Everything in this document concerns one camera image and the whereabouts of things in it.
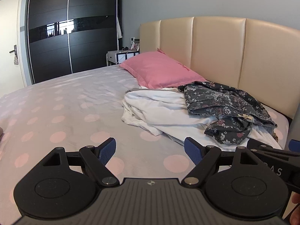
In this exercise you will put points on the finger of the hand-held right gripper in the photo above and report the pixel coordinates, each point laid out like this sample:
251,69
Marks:
294,144
260,143

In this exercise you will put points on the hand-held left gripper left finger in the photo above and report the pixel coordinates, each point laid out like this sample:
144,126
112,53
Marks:
107,148

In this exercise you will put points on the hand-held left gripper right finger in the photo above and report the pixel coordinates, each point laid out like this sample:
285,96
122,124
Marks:
193,151

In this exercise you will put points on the dark floral pants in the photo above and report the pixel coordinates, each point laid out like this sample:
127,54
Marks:
211,98

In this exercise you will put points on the person's right hand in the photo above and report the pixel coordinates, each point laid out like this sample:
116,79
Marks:
296,212

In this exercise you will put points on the white garment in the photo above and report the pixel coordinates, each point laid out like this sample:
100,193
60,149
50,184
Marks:
152,107

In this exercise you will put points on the pink pillow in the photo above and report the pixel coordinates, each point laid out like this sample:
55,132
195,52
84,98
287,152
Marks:
159,70

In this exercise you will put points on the white nightstand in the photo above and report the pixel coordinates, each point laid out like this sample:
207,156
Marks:
114,57

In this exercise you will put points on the beige padded headboard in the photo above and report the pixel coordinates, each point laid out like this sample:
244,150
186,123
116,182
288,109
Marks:
220,51

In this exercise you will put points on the black sliding wardrobe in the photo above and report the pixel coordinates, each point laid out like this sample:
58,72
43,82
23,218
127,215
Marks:
51,51

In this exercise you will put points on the grey door hanger tag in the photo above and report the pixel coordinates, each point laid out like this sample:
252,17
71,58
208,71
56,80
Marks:
15,58

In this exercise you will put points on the white door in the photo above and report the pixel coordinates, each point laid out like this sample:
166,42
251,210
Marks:
9,28

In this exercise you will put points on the small picture frame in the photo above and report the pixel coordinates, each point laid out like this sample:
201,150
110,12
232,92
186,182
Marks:
135,46

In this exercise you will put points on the white wall switch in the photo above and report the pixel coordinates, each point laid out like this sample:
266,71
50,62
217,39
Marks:
135,39

